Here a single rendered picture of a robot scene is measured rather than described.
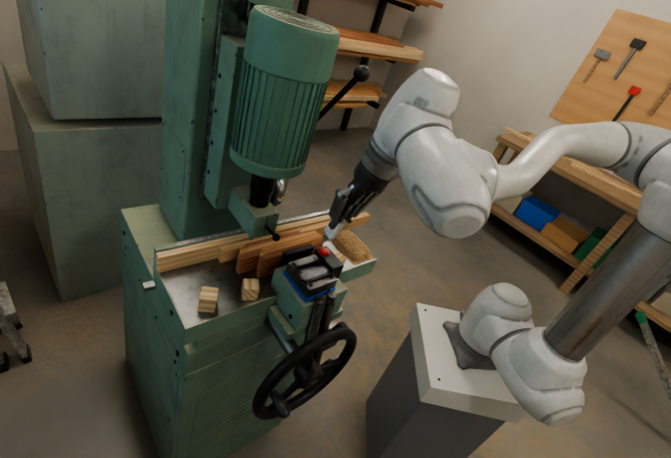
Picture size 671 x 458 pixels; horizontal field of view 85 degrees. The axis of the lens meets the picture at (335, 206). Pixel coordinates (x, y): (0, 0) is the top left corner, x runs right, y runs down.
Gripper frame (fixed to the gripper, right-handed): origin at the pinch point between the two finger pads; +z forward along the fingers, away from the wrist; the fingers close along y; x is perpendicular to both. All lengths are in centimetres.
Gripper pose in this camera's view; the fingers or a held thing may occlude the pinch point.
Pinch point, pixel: (335, 227)
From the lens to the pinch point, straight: 87.1
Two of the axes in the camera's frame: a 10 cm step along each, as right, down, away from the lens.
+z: -4.3, 6.3, 6.5
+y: -7.5, 1.5, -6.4
